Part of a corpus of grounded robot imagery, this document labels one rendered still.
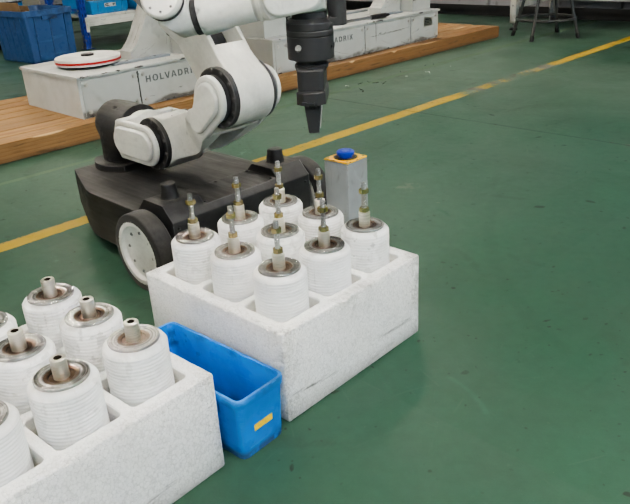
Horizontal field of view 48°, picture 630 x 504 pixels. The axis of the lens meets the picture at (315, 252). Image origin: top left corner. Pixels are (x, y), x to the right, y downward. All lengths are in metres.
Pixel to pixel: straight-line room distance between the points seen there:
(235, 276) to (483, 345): 0.53
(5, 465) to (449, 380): 0.78
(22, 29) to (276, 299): 4.72
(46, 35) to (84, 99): 2.50
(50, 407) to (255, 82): 0.95
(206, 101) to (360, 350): 0.69
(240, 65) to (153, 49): 1.99
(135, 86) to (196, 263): 2.13
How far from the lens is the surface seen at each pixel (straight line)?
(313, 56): 1.33
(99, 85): 3.33
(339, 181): 1.59
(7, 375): 1.10
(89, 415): 1.02
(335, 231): 1.44
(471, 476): 1.17
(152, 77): 3.47
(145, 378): 1.06
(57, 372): 1.02
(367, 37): 4.47
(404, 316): 1.45
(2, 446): 0.97
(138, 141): 1.97
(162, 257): 1.67
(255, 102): 1.68
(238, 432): 1.17
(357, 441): 1.23
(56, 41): 5.82
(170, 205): 1.71
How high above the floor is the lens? 0.78
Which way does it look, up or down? 25 degrees down
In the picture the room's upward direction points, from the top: 3 degrees counter-clockwise
